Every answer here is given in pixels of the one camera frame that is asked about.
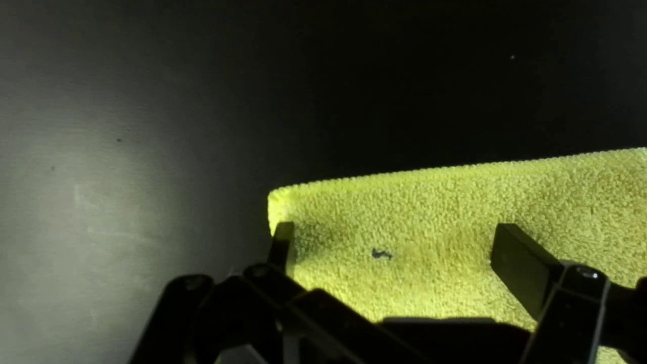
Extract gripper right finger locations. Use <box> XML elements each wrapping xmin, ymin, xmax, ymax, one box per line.
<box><xmin>490</xmin><ymin>223</ymin><xmax>647</xmax><ymax>364</ymax></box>

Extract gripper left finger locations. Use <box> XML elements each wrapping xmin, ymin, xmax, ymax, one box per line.
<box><xmin>129</xmin><ymin>221</ymin><xmax>430</xmax><ymax>364</ymax></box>

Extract yellow towel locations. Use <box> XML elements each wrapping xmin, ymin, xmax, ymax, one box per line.
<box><xmin>267</xmin><ymin>147</ymin><xmax>647</xmax><ymax>364</ymax></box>

